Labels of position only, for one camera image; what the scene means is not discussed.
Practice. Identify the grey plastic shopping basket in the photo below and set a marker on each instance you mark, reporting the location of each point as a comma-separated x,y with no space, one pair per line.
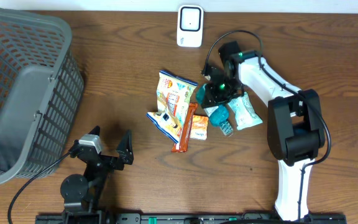
40,91

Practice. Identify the small orange packet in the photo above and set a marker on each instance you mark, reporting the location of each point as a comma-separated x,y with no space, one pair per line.
199,127

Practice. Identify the yellow snack bag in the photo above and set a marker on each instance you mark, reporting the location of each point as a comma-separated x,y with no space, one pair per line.
173,100

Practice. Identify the white barcode scanner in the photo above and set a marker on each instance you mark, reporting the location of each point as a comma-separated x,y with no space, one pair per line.
190,26

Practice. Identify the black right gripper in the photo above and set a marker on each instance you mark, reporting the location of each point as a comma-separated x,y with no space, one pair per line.
213,98

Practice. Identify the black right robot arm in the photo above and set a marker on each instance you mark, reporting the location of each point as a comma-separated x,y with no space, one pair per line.
295,128

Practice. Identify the orange brown snack bar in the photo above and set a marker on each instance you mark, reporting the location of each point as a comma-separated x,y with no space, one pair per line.
182,146

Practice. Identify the white tissue pack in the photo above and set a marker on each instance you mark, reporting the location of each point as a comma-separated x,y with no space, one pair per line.
245,115

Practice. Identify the blue mouthwash bottle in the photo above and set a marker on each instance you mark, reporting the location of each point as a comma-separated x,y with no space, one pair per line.
218,115

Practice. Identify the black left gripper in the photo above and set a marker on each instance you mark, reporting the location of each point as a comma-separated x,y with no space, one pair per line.
126,157

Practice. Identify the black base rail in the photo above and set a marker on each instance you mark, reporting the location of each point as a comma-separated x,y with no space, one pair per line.
136,218

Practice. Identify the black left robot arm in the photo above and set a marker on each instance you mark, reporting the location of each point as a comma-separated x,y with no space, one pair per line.
82,192

